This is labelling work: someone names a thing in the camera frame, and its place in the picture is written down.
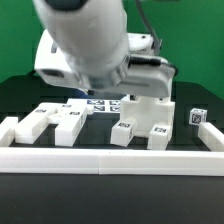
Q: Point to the white chair seat part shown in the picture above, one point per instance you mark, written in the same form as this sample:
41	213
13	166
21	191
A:
147	112

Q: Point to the white tag sheet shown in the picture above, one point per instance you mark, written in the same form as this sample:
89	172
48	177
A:
99	105

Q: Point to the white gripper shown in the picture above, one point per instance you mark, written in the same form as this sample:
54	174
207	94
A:
147	75

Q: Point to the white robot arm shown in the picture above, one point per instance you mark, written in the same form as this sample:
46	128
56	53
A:
85	44

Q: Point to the white chair back frame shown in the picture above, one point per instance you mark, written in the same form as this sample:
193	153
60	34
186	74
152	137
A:
68	119

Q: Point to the white U-shaped fence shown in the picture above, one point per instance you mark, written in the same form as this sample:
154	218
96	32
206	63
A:
103	162

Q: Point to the white tagged cube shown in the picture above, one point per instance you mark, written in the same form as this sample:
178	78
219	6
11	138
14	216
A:
197	116

